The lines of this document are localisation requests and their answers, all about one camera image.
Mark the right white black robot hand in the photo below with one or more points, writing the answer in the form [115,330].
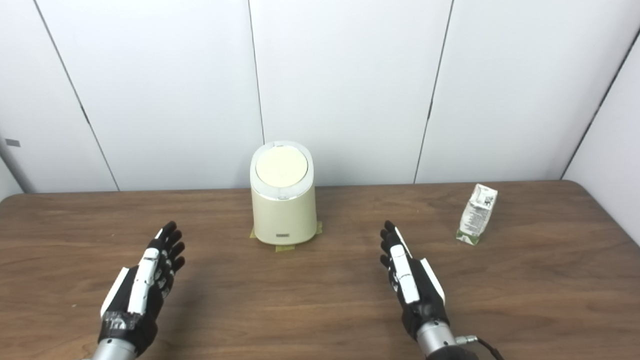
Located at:
[415,290]

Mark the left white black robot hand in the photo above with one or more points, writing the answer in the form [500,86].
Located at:
[145,280]

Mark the white green milk carton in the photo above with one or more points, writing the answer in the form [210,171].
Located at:
[477,215]

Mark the cream-colored lidded bin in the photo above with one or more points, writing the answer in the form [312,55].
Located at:
[284,205]

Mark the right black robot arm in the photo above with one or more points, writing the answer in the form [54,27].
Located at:
[440,342]

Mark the small grey wall label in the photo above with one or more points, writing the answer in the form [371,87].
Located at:
[12,142]

